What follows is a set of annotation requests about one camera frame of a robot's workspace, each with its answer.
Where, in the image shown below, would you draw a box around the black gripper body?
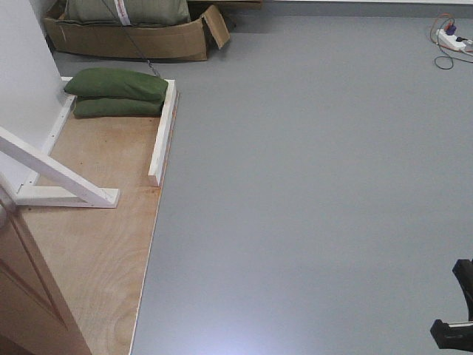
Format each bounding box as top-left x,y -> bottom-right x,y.
430,259 -> 472,351

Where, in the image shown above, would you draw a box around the brown wooden door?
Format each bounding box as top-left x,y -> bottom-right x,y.
1,186 -> 91,354

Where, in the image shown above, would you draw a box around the white power strip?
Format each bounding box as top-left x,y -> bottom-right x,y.
436,29 -> 466,51

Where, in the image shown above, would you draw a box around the plywood floor platform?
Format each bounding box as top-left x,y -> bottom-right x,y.
23,92 -> 179,354

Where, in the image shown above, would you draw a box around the open flat cardboard box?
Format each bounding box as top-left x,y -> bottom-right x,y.
44,1 -> 230,61

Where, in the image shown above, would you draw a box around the lower green sandbag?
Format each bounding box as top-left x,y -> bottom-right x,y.
74,98 -> 163,118

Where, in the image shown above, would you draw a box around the grey-green woven sack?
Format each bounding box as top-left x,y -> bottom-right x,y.
64,0 -> 191,27

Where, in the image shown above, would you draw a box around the tangled floor cables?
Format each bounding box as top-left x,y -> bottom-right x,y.
430,13 -> 473,70

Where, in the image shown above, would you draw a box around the white wooden edge rail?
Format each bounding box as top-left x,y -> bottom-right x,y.
148,79 -> 177,187

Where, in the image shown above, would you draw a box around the thin black tether cable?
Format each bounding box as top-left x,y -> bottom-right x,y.
99,0 -> 163,78

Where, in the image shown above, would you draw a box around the white wooden brace frame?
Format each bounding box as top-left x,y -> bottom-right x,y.
1,95 -> 120,209

